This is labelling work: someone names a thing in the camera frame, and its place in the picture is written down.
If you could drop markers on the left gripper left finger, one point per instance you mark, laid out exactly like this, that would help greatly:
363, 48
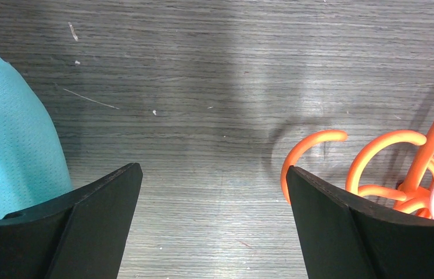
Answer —
81, 234

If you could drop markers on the orange wire hanger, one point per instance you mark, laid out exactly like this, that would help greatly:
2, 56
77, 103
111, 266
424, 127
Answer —
414, 192
301, 147

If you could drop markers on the teal mesh shirt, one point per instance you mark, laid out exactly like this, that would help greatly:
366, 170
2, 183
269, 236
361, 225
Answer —
33, 167

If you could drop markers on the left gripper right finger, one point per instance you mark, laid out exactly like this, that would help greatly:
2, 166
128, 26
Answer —
343, 235

